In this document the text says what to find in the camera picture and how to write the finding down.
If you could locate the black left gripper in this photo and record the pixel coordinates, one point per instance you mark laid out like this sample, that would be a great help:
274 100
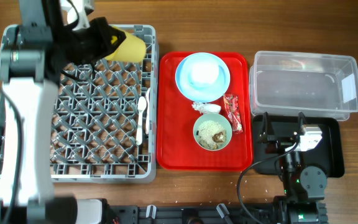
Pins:
103 30

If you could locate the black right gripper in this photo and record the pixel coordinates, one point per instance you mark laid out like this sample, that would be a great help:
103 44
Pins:
266 137

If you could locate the yellow plastic cup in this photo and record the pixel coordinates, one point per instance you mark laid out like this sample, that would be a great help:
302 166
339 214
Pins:
125 47

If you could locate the green bowl with food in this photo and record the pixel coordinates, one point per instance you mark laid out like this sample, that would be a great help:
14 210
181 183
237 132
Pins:
212 132

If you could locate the light blue plate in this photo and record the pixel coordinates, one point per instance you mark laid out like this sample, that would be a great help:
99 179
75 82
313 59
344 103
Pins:
209 93

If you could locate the light blue bowl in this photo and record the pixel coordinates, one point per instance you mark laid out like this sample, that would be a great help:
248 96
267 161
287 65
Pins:
203 73

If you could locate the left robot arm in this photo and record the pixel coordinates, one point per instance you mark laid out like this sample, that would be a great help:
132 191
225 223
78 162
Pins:
52 34

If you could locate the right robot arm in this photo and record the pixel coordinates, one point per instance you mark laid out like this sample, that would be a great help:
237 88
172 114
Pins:
303 185

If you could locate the grey dishwasher rack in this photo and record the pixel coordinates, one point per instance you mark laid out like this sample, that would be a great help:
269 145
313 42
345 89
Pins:
94 120

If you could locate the clear plastic bin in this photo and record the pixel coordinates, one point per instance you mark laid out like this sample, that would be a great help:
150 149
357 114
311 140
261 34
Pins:
317 85

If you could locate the black plastic tray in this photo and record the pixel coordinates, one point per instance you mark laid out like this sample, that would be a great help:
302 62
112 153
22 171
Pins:
327 154

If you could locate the red snack wrapper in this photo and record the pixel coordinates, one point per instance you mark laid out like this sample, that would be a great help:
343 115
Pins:
231 105

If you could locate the crumpled white napkin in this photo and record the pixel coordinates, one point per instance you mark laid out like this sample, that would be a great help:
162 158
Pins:
206 108

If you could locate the white plastic spoon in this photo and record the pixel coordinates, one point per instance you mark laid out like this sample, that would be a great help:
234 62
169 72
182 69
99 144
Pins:
141 106

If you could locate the white plastic fork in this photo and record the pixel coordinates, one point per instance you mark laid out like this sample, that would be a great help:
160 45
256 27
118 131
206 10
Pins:
147 121

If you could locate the red plastic tray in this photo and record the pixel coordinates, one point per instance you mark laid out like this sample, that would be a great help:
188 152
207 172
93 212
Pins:
176 147

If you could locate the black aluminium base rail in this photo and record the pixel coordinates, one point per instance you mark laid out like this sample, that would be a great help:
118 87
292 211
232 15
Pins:
255 213

